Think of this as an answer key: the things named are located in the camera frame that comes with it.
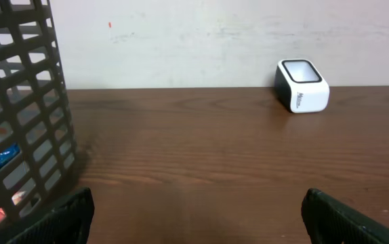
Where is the blue Oreo cookie pack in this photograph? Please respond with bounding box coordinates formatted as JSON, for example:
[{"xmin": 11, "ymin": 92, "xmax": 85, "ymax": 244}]
[{"xmin": 0, "ymin": 143, "xmax": 20, "ymax": 169}]

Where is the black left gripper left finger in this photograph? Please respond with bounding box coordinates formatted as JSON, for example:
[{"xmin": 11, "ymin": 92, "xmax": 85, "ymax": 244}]
[{"xmin": 6, "ymin": 187, "xmax": 95, "ymax": 244}]

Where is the white barcode scanner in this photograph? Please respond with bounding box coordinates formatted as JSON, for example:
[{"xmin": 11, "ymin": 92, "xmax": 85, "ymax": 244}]
[{"xmin": 274, "ymin": 59, "xmax": 330, "ymax": 113}]

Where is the dark grey plastic basket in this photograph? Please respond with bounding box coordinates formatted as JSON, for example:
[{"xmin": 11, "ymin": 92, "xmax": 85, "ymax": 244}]
[{"xmin": 0, "ymin": 0, "xmax": 77, "ymax": 227}]

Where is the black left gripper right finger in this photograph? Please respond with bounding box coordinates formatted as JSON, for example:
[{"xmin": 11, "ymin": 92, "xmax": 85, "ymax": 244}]
[{"xmin": 301, "ymin": 188, "xmax": 389, "ymax": 244}]

